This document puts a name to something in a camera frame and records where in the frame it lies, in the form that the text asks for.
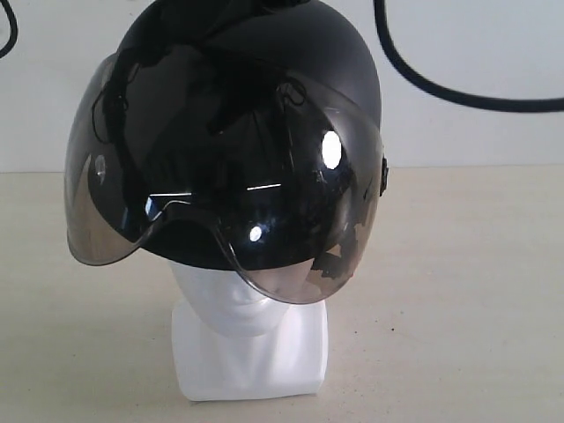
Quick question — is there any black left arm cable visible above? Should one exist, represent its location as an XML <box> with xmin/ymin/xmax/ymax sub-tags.
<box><xmin>0</xmin><ymin>0</ymin><xmax>19</xmax><ymax>59</ymax></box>

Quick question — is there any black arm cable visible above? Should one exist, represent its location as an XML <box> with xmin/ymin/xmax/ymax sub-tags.
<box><xmin>0</xmin><ymin>0</ymin><xmax>19</xmax><ymax>59</ymax></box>
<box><xmin>372</xmin><ymin>0</ymin><xmax>564</xmax><ymax>116</ymax></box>

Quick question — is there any black helmet with tinted visor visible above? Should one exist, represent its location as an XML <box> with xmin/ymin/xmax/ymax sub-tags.
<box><xmin>64</xmin><ymin>1</ymin><xmax>388</xmax><ymax>304</ymax></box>

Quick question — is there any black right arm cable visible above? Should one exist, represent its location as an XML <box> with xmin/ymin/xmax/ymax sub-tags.
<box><xmin>372</xmin><ymin>0</ymin><xmax>564</xmax><ymax>116</ymax></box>

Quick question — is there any white mannequin head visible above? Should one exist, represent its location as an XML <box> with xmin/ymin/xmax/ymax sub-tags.
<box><xmin>169</xmin><ymin>262</ymin><xmax>329</xmax><ymax>402</ymax></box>

